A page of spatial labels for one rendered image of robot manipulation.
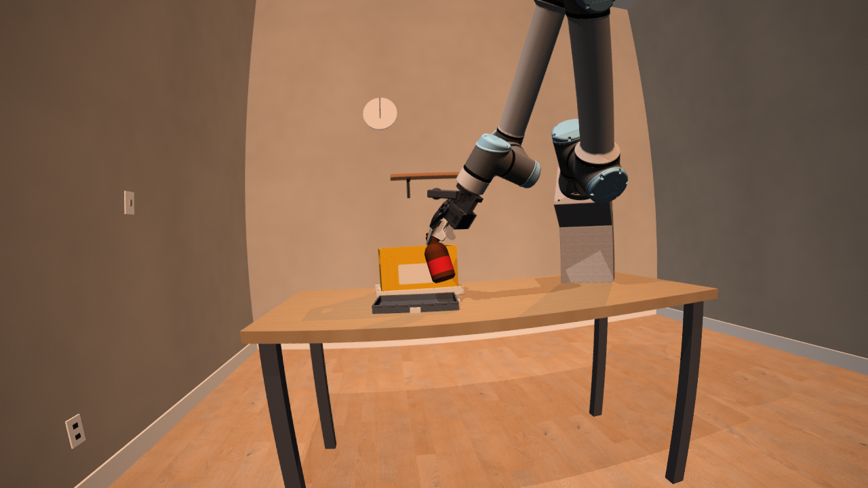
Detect yellow bottle crate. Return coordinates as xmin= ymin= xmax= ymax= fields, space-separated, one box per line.
xmin=378 ymin=245 xmax=458 ymax=291

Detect brown glass bottle with red label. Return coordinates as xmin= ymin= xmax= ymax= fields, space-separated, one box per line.
xmin=425 ymin=237 xmax=455 ymax=283

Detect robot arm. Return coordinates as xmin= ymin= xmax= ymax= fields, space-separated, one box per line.
xmin=456 ymin=0 xmax=628 ymax=203

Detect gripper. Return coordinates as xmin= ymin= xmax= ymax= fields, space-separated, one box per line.
xmin=427 ymin=183 xmax=483 ymax=245

